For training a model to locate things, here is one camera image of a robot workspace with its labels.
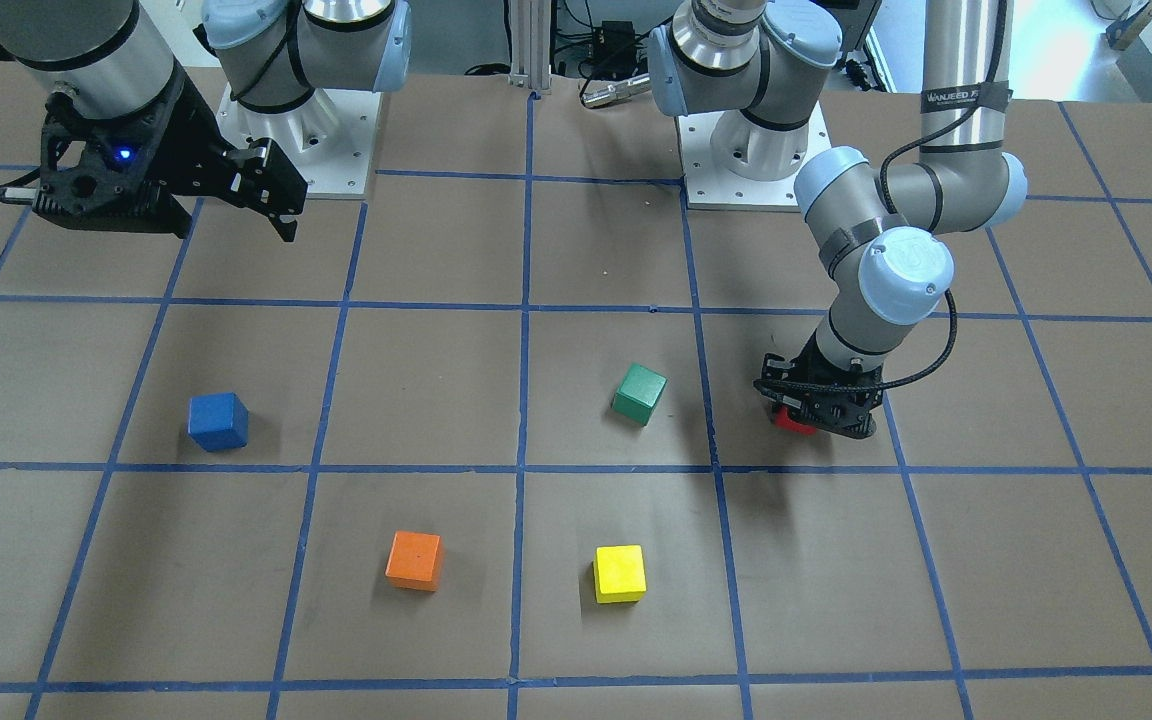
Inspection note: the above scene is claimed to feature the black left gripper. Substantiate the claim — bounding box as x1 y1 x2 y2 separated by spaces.
755 338 882 439

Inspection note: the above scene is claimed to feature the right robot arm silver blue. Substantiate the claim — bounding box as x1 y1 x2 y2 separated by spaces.
0 1 411 242

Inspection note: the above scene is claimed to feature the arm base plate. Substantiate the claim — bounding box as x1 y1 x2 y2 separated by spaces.
217 88 387 200
676 104 831 213

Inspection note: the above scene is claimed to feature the green wooden block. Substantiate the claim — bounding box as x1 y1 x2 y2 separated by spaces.
611 363 668 427

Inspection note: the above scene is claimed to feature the blue wooden block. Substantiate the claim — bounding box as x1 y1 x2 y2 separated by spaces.
185 392 250 452

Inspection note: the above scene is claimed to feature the orange wooden block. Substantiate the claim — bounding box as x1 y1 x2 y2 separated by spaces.
384 530 445 592

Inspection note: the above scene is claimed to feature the yellow wooden block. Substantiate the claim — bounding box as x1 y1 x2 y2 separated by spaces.
593 544 646 602

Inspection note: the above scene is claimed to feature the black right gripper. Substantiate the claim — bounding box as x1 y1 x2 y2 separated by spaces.
33 76 308 243

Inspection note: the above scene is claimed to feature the red wooden block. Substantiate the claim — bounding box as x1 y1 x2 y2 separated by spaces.
770 404 818 435

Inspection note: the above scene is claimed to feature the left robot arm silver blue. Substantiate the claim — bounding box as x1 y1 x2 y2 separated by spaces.
646 1 1028 439

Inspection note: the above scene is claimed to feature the aluminium frame post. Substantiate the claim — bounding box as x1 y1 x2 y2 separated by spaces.
506 0 553 96

